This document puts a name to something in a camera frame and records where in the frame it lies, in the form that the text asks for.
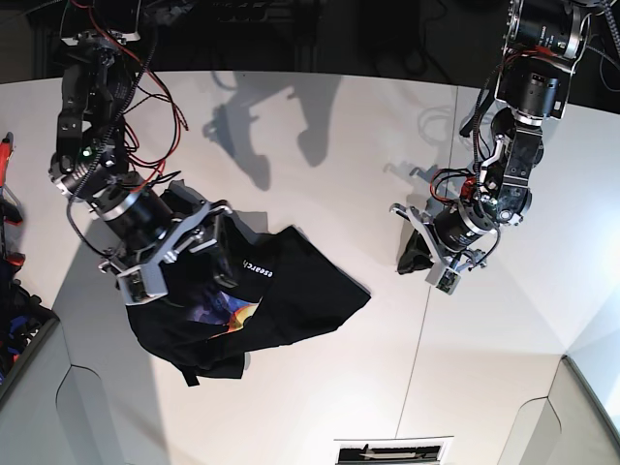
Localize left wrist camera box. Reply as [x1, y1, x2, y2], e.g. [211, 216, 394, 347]
[425, 263, 460, 295]

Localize grey bin with clothes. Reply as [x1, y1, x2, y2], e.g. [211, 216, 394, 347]
[1, 279, 58, 386]

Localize white label card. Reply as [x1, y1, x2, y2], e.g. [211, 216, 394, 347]
[334, 436, 454, 465]

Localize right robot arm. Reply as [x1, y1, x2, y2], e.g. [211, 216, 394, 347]
[49, 1, 237, 305]

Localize orange black tool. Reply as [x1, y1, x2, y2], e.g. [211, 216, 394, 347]
[1, 132, 25, 269]

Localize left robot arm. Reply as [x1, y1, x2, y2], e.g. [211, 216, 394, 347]
[391, 1, 612, 295]

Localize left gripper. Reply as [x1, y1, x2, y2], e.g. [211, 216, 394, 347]
[390, 201, 499, 279]

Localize black printed t-shirt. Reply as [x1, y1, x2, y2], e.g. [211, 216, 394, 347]
[126, 214, 371, 387]

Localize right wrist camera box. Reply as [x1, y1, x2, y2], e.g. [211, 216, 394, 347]
[116, 264, 168, 306]

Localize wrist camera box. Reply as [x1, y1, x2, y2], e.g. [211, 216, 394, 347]
[116, 264, 168, 306]
[425, 263, 460, 295]

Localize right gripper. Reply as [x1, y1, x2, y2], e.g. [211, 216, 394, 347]
[93, 186, 238, 289]

